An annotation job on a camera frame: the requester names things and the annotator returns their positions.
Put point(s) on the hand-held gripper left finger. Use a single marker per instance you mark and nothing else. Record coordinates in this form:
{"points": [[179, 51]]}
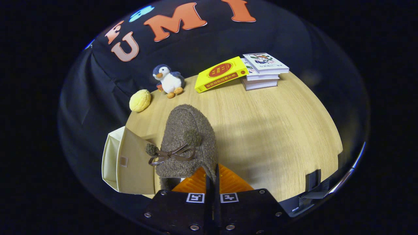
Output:
{"points": [[209, 212]]}

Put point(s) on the black table edge bracket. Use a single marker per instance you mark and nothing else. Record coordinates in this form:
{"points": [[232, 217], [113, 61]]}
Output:
{"points": [[313, 180]]}

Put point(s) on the brown fuzzy shoe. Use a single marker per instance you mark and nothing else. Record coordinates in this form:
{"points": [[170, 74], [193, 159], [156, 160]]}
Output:
{"points": [[186, 130]]}

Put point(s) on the dark equipment case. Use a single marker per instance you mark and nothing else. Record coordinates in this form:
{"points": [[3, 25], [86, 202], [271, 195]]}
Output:
{"points": [[294, 204]]}

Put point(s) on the metal rail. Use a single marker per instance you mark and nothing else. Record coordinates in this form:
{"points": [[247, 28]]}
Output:
{"points": [[351, 169]]}

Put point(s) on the yellow plush bun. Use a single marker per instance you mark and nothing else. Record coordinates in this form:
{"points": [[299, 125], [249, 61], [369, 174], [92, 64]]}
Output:
{"points": [[139, 100]]}

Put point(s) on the yellow book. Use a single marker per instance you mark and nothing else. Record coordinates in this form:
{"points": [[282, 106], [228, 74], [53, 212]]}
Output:
{"points": [[222, 75]]}

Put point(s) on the plush penguin toy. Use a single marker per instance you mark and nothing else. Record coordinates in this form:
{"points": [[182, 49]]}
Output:
{"points": [[169, 83]]}

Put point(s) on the beige fabric storage box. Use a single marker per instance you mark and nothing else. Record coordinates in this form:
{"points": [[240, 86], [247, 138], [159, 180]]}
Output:
{"points": [[134, 163]]}

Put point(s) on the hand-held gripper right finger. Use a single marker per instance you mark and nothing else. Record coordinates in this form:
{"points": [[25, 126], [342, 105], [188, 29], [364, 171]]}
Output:
{"points": [[218, 212]]}

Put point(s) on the white illustrated book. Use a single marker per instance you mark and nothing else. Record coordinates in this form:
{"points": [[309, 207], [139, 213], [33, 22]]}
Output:
{"points": [[264, 62]]}

